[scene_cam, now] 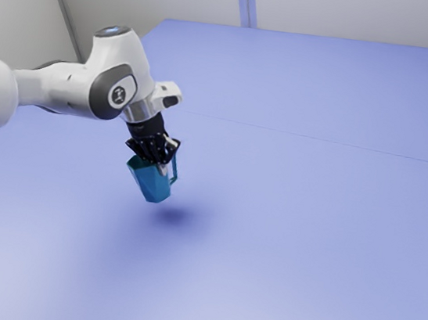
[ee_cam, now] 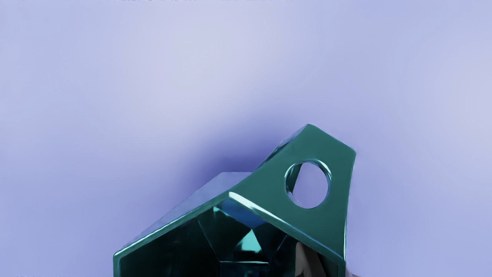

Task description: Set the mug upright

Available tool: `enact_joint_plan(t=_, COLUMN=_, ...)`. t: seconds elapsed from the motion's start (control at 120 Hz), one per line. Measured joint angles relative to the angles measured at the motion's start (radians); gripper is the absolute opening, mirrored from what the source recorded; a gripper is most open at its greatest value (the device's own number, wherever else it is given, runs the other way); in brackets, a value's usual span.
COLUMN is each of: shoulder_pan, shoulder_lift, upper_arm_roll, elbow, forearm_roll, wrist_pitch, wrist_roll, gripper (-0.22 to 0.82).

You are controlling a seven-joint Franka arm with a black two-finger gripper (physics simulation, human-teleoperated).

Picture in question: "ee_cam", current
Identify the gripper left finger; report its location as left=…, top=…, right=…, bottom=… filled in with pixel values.
left=294, top=242, right=326, bottom=277

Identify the teal faceted mug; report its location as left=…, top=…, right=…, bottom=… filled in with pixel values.
left=113, top=123, right=357, bottom=277

